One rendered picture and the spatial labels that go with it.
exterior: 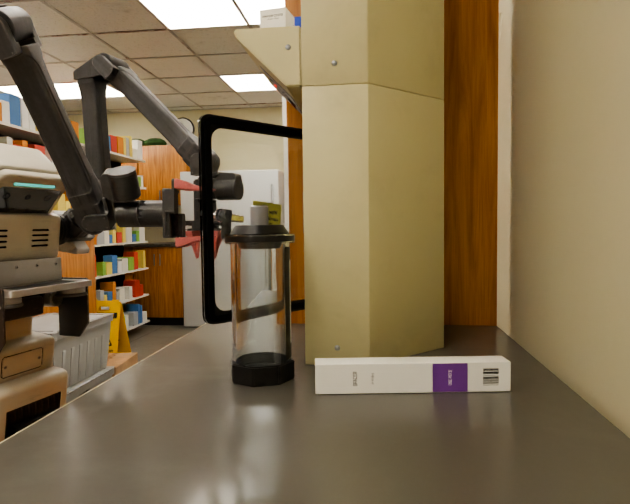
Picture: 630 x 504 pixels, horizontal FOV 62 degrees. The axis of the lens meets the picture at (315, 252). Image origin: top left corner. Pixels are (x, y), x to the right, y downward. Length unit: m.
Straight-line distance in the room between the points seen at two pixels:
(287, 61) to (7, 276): 0.86
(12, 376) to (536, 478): 1.25
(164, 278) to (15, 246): 4.99
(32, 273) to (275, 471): 1.05
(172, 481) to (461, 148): 0.97
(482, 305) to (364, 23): 0.69
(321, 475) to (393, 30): 0.72
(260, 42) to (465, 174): 0.58
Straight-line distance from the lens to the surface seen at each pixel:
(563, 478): 0.58
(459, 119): 1.28
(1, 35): 1.09
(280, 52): 0.93
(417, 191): 0.96
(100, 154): 1.57
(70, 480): 0.59
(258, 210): 0.80
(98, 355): 3.36
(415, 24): 1.02
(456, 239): 1.26
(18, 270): 1.46
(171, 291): 6.40
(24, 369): 1.54
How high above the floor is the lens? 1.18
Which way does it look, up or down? 3 degrees down
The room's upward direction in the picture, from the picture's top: 1 degrees counter-clockwise
